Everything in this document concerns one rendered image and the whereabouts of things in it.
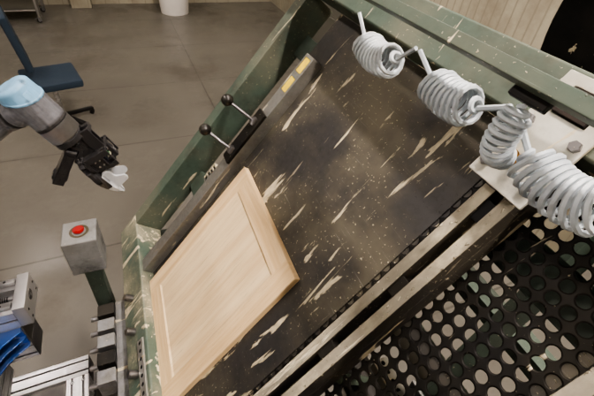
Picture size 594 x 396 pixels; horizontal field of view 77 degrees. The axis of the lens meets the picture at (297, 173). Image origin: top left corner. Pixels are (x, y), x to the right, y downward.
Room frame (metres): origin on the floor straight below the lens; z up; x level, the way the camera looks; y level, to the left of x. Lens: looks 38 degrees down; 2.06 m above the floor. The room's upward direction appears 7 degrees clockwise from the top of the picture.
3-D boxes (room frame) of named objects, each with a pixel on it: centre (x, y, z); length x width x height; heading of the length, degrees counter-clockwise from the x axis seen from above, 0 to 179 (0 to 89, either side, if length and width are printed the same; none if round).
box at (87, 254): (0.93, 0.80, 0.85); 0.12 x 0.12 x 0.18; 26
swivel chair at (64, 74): (2.98, 2.30, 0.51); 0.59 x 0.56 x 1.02; 110
